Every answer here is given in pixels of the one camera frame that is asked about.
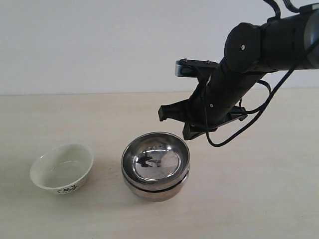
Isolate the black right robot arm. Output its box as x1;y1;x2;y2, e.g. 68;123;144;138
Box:
158;0;319;140

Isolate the large smooth steel bowl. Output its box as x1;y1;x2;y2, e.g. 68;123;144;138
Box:
123;171;189;202

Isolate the ribbed small steel bowl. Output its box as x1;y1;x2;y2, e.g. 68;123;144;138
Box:
121;131;190;191

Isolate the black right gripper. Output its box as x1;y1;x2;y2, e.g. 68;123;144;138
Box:
158;62;259;140

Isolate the white floral ceramic bowl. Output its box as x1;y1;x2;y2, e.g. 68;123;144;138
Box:
29;143;94;195

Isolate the black camera cable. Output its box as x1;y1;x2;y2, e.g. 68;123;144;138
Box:
191;0;319;147

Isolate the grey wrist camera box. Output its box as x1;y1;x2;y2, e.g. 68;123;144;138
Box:
175;59;218;78

